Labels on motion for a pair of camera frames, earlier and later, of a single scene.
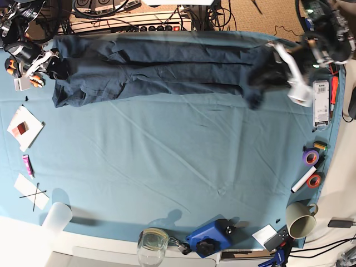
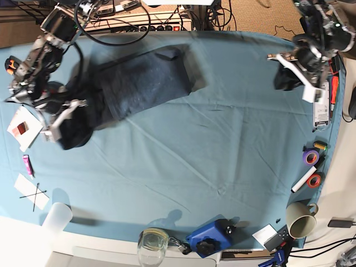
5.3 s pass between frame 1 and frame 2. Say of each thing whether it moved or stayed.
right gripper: moved
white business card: stayed
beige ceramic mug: stayed
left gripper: moved
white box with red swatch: stayed
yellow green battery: stayed
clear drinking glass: stayed
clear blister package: stayed
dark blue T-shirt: moved
